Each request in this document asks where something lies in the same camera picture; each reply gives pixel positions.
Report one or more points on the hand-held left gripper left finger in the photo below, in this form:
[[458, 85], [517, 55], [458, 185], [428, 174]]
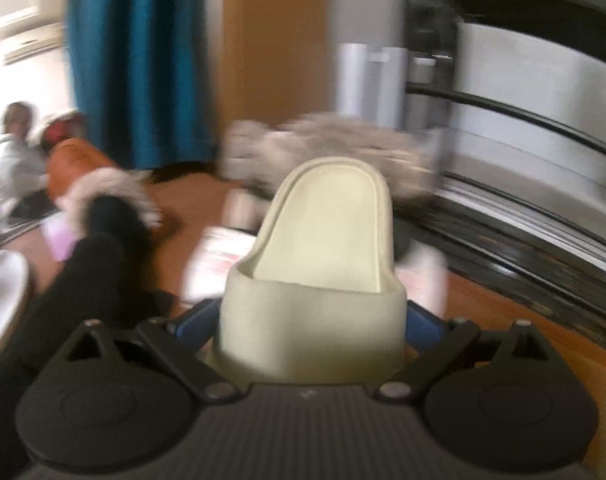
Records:
[[193, 322]]

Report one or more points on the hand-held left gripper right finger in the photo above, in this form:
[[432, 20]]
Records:
[[425, 327]]

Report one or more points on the cream slide sandal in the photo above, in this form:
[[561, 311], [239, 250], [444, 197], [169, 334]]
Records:
[[323, 260]]

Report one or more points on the black metal shoe rack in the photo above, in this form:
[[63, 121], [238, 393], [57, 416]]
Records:
[[523, 160]]

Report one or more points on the white and pink magazine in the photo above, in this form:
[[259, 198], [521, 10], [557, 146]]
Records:
[[220, 260]]

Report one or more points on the black sock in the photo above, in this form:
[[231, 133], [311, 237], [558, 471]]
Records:
[[113, 220]]

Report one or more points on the black ribbed pants leg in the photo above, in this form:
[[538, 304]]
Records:
[[48, 310]]

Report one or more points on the orange fur-lined slipper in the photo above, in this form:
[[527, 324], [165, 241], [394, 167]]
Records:
[[93, 175]]

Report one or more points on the beige knit chunky-sole shoe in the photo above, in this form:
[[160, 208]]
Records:
[[333, 152], [248, 152]]

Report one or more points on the teal curtain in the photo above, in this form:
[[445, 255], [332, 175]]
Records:
[[138, 60]]

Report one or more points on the wooden door panel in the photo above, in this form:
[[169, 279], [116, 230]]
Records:
[[275, 55]]

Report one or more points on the white air conditioner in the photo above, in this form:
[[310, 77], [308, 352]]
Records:
[[33, 45]]

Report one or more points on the grey cylinder post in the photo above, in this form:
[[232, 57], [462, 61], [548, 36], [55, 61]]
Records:
[[353, 82]]

